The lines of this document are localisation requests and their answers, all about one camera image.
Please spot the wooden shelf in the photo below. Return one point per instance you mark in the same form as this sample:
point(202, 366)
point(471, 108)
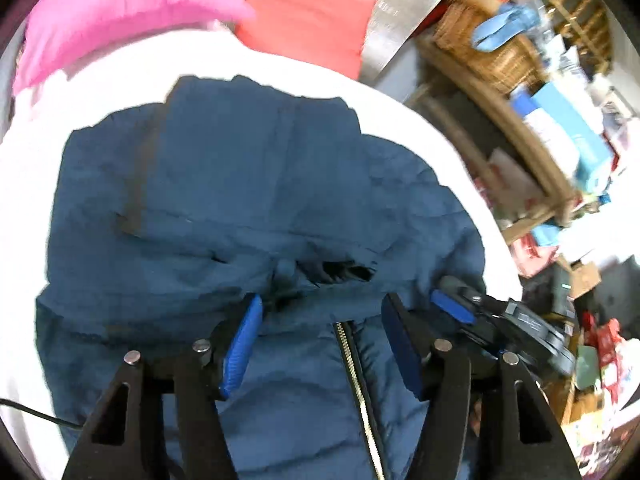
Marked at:
point(525, 145)

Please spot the wicker basket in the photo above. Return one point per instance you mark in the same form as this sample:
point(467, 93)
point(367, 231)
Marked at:
point(502, 67)

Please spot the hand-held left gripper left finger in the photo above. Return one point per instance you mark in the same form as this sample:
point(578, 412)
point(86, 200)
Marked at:
point(243, 344)

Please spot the small cardboard box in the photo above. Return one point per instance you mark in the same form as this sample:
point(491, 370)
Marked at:
point(585, 279)

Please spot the white embossed blanket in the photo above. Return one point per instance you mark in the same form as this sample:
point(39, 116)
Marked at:
point(405, 110)

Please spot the light blue box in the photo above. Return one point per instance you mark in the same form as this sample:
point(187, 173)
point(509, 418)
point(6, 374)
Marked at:
point(575, 135)

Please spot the light blue cloth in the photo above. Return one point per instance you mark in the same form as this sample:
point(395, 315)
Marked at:
point(500, 27)

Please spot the pile of colourful packets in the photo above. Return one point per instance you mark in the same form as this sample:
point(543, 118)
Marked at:
point(607, 355)

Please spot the wooden spindle rack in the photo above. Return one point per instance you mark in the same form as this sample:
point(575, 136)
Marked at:
point(575, 5)

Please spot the red pillow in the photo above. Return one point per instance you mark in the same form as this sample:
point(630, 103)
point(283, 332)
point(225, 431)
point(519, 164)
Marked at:
point(305, 15)

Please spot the black device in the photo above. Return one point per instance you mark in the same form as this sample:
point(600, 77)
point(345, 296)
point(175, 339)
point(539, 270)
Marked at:
point(562, 287)

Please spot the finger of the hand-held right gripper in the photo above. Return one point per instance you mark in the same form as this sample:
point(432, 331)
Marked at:
point(452, 306)
point(457, 284)

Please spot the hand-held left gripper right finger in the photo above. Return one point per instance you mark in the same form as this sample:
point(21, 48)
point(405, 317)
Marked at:
point(400, 342)

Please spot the pink pillow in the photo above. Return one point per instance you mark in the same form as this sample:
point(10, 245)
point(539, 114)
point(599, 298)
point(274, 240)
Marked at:
point(110, 15)

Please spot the navy blue puffer jacket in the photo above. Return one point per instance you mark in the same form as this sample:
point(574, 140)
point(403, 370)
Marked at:
point(250, 185)

